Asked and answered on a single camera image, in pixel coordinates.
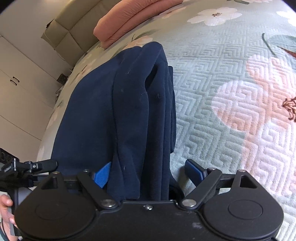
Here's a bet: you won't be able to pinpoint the folded pink blanket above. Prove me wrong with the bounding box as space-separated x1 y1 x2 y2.
93 0 182 49

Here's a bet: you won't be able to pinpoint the beige padded headboard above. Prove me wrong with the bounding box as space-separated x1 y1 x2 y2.
42 0 119 67

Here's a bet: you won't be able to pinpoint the navy blue striped hoodie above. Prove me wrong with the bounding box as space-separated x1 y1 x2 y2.
51 42 184 201

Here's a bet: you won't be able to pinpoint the white wardrobe cabinets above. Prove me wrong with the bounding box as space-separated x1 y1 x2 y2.
1 37 61 161

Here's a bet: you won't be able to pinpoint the dark box on nightstand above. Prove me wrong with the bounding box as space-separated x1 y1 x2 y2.
57 73 68 85

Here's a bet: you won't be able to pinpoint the floral green bedspread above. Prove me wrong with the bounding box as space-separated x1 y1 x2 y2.
37 1 295 240

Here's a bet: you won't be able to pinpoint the person's left hand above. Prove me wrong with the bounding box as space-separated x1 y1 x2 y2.
1 194 19 241

